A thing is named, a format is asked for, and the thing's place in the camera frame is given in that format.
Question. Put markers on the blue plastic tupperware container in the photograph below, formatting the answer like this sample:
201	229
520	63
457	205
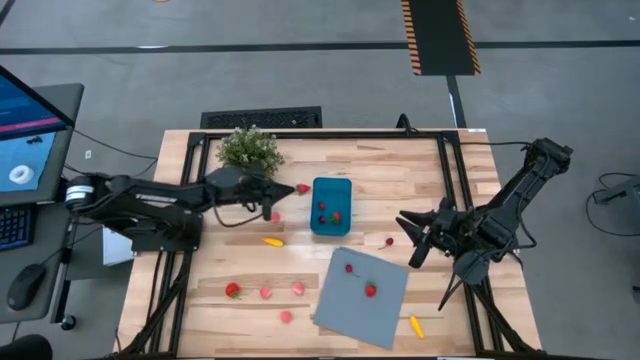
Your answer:
332	192

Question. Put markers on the pink toy peach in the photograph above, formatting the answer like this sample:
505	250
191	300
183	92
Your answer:
275	218
286	316
299	288
266	293

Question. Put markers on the grey desk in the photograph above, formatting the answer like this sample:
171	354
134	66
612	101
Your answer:
55	260

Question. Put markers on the red toy strawberry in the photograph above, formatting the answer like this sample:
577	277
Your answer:
370	289
232	289
336	217
303	189

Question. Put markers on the person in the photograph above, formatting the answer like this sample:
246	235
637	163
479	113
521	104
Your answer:
25	349

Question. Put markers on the yellow toy banana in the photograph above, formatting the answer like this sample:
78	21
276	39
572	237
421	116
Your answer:
273	242
416	327

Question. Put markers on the black desk stand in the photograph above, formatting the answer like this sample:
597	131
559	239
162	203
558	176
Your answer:
67	322

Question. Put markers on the black aluminium table frame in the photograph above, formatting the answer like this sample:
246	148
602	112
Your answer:
325	135

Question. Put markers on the grey floor device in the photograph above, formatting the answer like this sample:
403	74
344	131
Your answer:
625	190

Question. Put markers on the black floor grate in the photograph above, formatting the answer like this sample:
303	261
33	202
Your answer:
260	118

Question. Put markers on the black computer keyboard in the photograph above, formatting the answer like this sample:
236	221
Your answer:
12	227

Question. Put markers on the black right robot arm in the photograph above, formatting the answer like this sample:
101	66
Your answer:
520	190

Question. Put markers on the black computer mouse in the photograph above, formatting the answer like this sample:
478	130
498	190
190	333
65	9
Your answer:
25	287

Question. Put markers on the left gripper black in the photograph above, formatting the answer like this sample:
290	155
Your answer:
250	190

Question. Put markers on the black orange-striped floor mat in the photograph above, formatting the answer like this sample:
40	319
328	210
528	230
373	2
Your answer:
440	35

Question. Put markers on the green potted plant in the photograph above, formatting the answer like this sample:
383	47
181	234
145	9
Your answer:
247	150

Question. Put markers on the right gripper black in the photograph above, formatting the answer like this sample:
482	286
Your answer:
442	230

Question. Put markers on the white box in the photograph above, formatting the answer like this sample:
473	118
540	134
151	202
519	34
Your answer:
115	250

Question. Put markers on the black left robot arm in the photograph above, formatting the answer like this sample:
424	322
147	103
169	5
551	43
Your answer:
150	200

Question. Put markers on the computer monitor blue screen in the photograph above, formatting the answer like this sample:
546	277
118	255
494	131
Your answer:
25	150

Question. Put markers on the grey cloth mat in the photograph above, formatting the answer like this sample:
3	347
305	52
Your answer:
340	310

